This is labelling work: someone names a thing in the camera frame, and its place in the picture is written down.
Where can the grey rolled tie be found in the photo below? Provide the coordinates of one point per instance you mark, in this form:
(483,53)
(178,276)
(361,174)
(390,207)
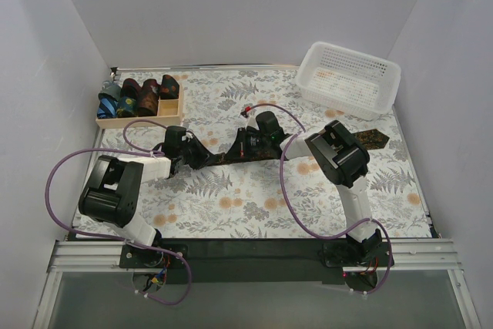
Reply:
(110,90)

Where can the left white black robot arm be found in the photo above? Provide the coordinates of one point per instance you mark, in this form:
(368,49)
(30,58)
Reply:
(111,192)

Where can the floral patterned table mat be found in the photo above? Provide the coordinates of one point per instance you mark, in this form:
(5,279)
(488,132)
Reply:
(246,200)

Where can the black orange-dotted rolled tie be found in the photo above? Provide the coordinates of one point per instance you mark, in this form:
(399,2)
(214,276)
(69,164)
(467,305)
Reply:
(169,88)

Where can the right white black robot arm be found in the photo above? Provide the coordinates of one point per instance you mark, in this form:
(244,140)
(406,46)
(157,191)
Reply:
(342,159)

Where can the dark red rolled tie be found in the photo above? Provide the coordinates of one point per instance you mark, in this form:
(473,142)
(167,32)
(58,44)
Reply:
(130,89)

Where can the white plastic perforated basket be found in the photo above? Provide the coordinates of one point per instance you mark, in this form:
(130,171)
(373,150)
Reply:
(353,82)

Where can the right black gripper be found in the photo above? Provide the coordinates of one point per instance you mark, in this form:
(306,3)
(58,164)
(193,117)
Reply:
(243,144)

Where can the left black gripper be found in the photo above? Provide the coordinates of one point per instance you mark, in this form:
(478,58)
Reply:
(196,152)

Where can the blue striped rolled tie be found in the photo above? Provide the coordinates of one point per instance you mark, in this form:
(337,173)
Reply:
(107,107)

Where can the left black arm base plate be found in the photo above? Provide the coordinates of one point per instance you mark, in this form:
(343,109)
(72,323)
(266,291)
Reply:
(138,258)

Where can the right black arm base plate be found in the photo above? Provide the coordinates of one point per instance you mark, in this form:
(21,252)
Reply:
(338,253)

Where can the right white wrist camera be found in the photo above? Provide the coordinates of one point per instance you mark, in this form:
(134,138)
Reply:
(250,120)

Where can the wooden compartment tray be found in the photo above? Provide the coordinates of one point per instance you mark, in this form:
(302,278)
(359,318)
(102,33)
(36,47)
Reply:
(170,112)

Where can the brown patterned rolled tie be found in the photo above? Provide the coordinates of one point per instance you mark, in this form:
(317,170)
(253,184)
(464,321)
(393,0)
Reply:
(148,98)

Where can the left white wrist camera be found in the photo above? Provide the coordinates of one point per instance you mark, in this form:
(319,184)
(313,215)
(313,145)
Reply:
(187,136)

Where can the aluminium frame rail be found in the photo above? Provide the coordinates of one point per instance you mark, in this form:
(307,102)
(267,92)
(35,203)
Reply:
(256,260)

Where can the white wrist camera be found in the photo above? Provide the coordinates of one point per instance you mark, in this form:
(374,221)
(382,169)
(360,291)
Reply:
(250,120)
(187,136)

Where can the black tie with gold keys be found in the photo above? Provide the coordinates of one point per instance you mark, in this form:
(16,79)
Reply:
(373,139)

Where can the navy yellow-dotted rolled tie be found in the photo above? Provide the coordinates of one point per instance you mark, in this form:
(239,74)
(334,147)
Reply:
(126,107)

